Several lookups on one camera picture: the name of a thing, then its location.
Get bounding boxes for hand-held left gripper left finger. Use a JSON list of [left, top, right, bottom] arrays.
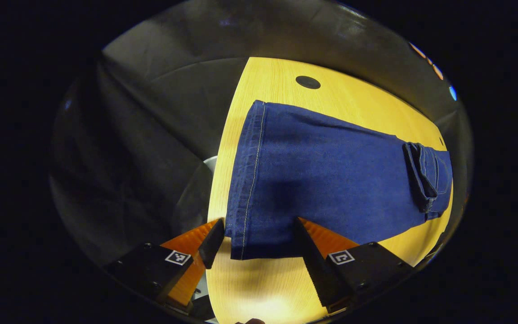
[[106, 218, 226, 314]]

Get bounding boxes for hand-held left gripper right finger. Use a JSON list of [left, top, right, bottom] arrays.
[[293, 217, 415, 314]]

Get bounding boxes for blue jeans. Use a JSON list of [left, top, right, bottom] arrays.
[[224, 100, 453, 261]]

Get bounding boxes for black backdrop cloth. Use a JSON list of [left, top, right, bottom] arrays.
[[48, 0, 473, 270]]

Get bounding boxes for white table frame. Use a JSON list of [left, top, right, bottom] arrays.
[[203, 155, 219, 176]]

